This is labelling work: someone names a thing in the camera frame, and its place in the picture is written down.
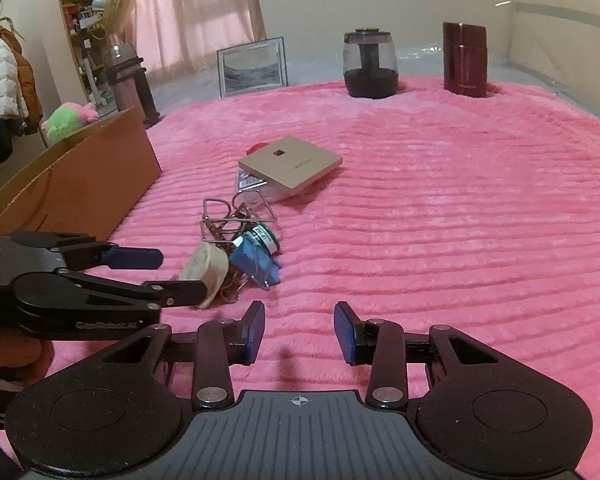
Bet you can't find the white tape roll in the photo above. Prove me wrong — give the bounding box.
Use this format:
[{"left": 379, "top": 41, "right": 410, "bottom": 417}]
[{"left": 180, "top": 244, "right": 230, "bottom": 309}]

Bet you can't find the green pink plush toy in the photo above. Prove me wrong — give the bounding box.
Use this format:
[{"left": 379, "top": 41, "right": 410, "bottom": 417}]
[{"left": 44, "top": 101, "right": 101, "bottom": 143}]

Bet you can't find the brown cardboard box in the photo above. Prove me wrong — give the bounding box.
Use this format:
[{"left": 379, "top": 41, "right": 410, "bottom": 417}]
[{"left": 0, "top": 106, "right": 162, "bottom": 243}]

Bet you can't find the small white jar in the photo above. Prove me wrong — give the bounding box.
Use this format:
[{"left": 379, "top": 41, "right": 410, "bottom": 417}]
[{"left": 242, "top": 225, "right": 280, "bottom": 256}]

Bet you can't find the brown thermos with black strap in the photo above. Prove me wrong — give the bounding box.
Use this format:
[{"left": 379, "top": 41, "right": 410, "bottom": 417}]
[{"left": 104, "top": 42, "right": 161, "bottom": 128}]

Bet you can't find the small clear plastic pack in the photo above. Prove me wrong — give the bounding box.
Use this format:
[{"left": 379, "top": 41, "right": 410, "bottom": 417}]
[{"left": 234, "top": 170, "right": 276, "bottom": 196}]

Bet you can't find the beige square box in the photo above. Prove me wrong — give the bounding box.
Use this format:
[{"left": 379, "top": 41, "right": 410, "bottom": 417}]
[{"left": 238, "top": 136, "right": 343, "bottom": 203}]

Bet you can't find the pink curtain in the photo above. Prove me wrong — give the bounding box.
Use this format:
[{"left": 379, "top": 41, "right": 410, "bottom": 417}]
[{"left": 94, "top": 0, "right": 266, "bottom": 81}]

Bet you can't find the pink ribbed blanket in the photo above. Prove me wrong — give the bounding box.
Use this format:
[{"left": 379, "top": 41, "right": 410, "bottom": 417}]
[{"left": 0, "top": 74, "right": 600, "bottom": 480}]

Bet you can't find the person's left hand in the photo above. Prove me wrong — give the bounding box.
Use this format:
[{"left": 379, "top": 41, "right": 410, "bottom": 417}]
[{"left": 0, "top": 332, "right": 53, "bottom": 387}]

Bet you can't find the orange brown jacket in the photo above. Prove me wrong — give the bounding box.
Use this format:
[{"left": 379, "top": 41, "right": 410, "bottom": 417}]
[{"left": 0, "top": 25, "right": 45, "bottom": 133}]

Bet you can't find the clear plastic sheet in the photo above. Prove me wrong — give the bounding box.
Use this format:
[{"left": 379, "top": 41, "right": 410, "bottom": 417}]
[{"left": 495, "top": 0, "right": 600, "bottom": 136}]

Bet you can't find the silver picture frame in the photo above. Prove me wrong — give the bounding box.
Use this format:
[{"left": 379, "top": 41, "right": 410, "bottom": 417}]
[{"left": 216, "top": 36, "right": 290, "bottom": 99}]

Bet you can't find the blue plastic object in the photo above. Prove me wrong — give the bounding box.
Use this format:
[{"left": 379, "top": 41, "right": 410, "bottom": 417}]
[{"left": 228, "top": 235, "right": 284, "bottom": 288}]

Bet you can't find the beige standing fan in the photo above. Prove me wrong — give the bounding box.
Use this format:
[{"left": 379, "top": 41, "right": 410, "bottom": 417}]
[{"left": 100, "top": 0, "right": 138, "bottom": 36}]

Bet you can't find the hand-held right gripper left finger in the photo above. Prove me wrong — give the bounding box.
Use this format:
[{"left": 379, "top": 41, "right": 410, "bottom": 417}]
[{"left": 97, "top": 301, "right": 267, "bottom": 411}]

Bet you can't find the dark clear jar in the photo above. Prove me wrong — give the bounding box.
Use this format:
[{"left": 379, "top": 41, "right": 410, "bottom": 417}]
[{"left": 343, "top": 27, "right": 399, "bottom": 99}]

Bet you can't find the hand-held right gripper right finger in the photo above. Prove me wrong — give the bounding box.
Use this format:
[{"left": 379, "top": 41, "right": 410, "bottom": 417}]
[{"left": 333, "top": 301, "right": 503, "bottom": 411}]

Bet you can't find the maroon canister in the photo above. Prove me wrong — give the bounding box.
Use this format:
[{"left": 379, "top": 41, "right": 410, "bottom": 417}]
[{"left": 442, "top": 21, "right": 488, "bottom": 97}]

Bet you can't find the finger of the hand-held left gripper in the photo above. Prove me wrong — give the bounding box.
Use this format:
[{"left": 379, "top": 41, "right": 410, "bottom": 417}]
[
  {"left": 55, "top": 267, "right": 208, "bottom": 311},
  {"left": 10, "top": 231, "right": 164, "bottom": 271}
]

